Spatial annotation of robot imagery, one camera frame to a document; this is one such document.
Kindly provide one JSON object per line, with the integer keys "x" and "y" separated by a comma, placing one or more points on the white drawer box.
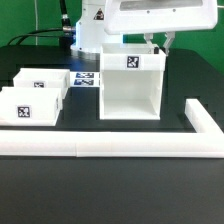
{"x": 20, "y": 106}
{"x": 43, "y": 78}

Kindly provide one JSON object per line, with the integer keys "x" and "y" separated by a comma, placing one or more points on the white L-shaped fence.
{"x": 207, "y": 141}

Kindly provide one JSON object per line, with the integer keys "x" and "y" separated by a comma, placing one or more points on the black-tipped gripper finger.
{"x": 149, "y": 40}

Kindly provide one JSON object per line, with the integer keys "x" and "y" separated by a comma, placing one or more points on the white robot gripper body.
{"x": 157, "y": 16}

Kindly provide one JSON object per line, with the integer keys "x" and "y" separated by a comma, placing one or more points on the white rear drawer box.
{"x": 43, "y": 78}

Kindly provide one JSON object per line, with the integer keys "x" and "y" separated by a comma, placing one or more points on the white drawer cabinet housing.
{"x": 131, "y": 81}

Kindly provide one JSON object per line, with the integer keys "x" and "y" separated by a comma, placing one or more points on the white front drawer box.
{"x": 20, "y": 106}

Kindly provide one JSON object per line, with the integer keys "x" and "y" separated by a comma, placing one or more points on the white marker sheet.
{"x": 84, "y": 79}

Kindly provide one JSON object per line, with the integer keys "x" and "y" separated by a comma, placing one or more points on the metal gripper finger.
{"x": 170, "y": 36}

